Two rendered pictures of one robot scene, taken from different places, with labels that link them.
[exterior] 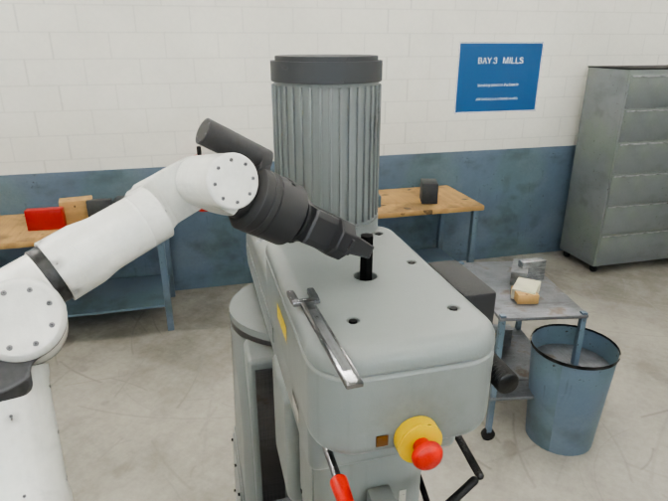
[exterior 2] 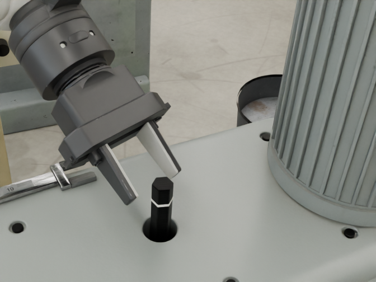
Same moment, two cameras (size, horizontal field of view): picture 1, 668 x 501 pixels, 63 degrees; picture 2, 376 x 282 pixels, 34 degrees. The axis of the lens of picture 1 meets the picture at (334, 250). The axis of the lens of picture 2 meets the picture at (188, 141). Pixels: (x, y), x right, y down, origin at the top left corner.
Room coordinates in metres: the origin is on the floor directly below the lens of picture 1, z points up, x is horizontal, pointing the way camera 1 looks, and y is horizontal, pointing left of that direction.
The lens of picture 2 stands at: (0.69, -0.48, 2.39)
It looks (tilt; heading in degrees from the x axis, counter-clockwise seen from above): 41 degrees down; 75
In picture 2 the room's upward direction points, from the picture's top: 5 degrees clockwise
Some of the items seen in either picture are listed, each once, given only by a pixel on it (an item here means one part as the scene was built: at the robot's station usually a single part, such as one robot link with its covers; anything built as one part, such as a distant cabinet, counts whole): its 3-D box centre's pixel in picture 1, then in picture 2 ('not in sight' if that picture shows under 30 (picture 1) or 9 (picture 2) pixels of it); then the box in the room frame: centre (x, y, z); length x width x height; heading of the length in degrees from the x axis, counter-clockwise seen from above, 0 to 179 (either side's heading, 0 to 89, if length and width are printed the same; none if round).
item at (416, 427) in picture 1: (417, 439); not in sight; (0.56, -0.11, 1.76); 0.06 x 0.02 x 0.06; 105
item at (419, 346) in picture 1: (361, 316); (169, 270); (0.79, -0.05, 1.81); 0.47 x 0.26 x 0.16; 15
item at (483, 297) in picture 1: (458, 315); not in sight; (1.15, -0.30, 1.62); 0.20 x 0.09 x 0.21; 15
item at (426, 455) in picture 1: (424, 451); not in sight; (0.53, -0.11, 1.76); 0.04 x 0.03 x 0.04; 105
